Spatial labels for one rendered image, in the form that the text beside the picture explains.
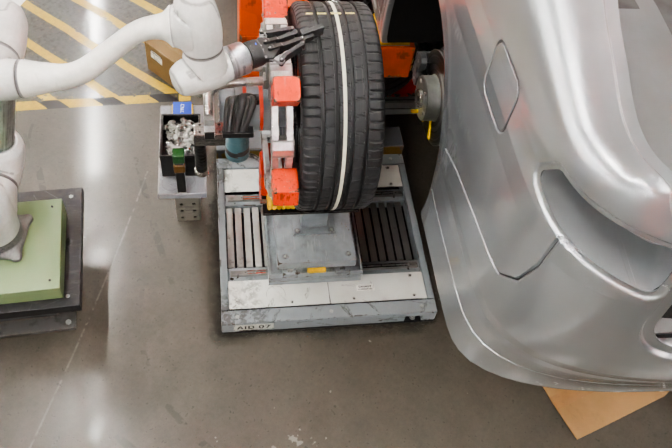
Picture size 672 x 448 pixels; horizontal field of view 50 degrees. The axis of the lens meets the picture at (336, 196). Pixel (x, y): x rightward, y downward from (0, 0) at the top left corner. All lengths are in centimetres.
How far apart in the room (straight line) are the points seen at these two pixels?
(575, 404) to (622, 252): 150
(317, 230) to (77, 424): 109
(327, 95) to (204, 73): 35
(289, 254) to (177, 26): 118
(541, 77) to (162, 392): 182
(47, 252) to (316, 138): 107
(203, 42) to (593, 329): 111
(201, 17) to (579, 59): 87
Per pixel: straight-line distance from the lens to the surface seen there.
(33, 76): 200
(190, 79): 189
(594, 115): 137
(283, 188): 207
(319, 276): 278
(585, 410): 296
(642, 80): 253
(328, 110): 200
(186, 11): 179
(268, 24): 219
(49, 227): 267
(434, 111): 238
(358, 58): 205
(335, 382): 275
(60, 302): 261
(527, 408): 288
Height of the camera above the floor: 253
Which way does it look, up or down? 53 degrees down
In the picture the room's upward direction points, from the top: 10 degrees clockwise
